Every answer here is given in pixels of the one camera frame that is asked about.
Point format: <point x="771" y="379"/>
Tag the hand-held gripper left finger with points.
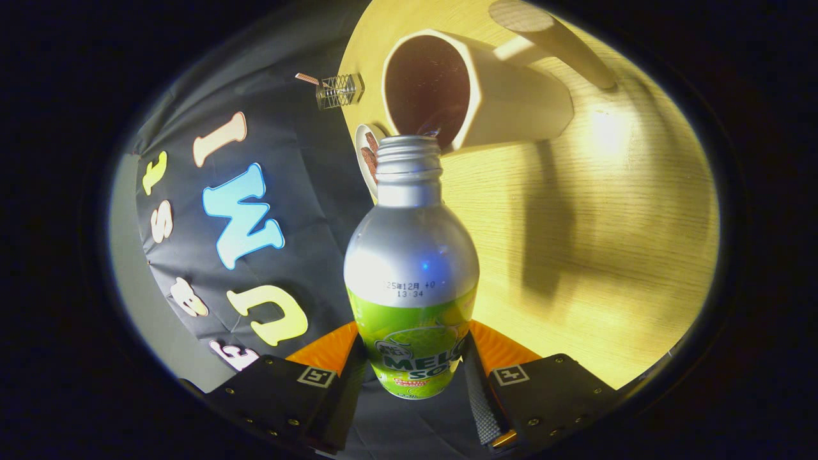
<point x="342" y="402"/>

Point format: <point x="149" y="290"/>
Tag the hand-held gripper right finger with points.
<point x="482" y="402"/>

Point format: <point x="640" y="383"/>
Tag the pink stick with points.
<point x="307" y="78"/>

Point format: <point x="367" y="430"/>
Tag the white plate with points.
<point x="362" y="137"/>

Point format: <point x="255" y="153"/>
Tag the black backdrop cloth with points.
<point x="307" y="191"/>

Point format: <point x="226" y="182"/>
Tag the wooden table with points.
<point x="607" y="255"/>

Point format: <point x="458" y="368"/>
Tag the silver green juice bottle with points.
<point x="409" y="255"/>

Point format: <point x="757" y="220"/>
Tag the brown meat slice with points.
<point x="369" y="165"/>
<point x="372" y="142"/>

